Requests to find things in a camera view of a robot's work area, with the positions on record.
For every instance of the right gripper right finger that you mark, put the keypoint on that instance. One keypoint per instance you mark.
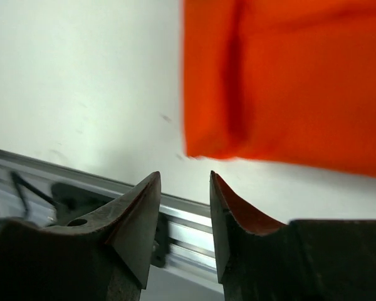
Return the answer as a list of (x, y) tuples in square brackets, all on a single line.
[(260, 258)]

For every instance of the aluminium front rail frame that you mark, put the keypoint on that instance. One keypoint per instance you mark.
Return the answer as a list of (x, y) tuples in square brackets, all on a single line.
[(190, 266)]

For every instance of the orange t shirt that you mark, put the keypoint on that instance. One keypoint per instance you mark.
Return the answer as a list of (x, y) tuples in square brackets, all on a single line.
[(285, 81)]

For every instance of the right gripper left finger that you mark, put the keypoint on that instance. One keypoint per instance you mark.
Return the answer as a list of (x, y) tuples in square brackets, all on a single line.
[(102, 255)]

